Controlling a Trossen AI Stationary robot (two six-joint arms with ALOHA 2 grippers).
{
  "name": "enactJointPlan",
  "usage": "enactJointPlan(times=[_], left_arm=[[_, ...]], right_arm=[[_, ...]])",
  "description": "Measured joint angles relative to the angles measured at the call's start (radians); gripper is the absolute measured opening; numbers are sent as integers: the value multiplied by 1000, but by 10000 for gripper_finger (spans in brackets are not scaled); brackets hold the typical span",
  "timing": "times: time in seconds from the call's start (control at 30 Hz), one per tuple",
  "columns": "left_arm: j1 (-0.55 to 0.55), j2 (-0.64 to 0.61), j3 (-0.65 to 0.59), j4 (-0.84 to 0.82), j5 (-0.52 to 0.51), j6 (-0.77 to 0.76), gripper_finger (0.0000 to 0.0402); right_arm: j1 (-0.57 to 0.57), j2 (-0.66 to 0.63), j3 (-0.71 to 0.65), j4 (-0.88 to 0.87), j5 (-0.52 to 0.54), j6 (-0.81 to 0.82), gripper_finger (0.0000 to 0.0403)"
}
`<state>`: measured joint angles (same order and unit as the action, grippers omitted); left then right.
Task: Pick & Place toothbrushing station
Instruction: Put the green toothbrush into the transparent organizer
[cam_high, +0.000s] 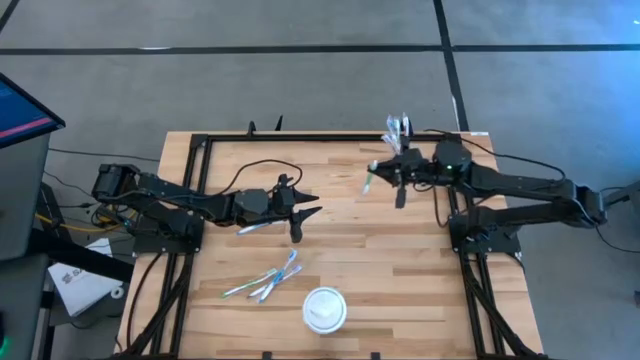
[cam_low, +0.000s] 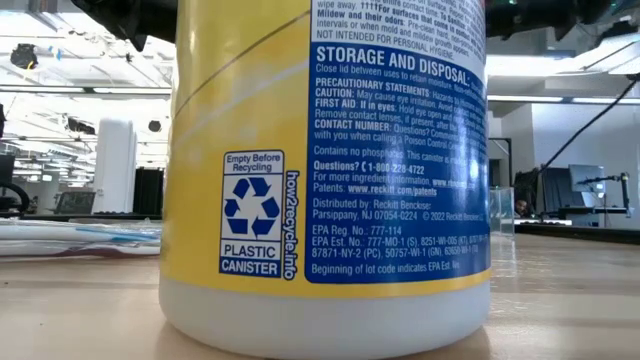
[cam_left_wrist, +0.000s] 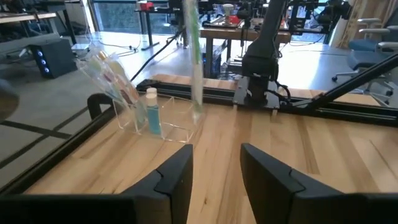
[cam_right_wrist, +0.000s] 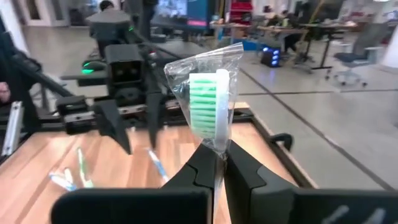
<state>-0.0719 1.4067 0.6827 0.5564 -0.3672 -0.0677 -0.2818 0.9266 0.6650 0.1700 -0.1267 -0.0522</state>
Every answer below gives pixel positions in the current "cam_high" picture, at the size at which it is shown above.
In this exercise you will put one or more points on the black aluminium table frame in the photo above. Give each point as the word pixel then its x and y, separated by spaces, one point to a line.
pixel 325 137

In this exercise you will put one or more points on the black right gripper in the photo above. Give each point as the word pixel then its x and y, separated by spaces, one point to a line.
pixel 415 165

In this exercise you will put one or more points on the blue screen monitor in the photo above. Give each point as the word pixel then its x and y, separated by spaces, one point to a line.
pixel 20 115

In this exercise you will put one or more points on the grey table leg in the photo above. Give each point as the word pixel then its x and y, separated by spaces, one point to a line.
pixel 625 192

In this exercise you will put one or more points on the light blue toothbrush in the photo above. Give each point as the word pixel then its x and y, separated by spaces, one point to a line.
pixel 252 228

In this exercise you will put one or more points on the black beam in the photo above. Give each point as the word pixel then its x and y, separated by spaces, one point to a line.
pixel 75 255

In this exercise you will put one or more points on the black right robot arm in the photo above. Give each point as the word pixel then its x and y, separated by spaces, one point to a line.
pixel 525 185

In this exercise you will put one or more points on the white paper box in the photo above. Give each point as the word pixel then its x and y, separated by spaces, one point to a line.
pixel 80 290

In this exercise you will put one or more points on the white tape roll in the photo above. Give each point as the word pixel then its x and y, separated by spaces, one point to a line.
pixel 117 292

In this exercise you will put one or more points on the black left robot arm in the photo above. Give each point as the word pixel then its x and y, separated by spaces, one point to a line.
pixel 190 200

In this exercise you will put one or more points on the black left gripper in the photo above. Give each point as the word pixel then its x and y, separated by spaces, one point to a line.
pixel 282 206

